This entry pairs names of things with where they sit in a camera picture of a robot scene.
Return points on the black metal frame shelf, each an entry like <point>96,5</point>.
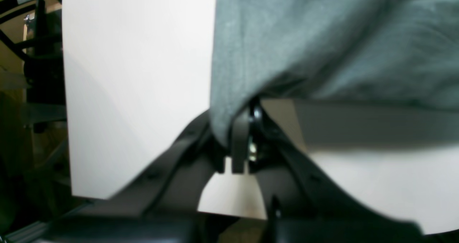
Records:
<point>42,56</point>

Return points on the grey t-shirt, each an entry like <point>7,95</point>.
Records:
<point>402,52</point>

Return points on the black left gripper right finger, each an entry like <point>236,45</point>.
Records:
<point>303,204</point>

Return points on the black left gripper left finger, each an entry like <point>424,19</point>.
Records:
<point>160,205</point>

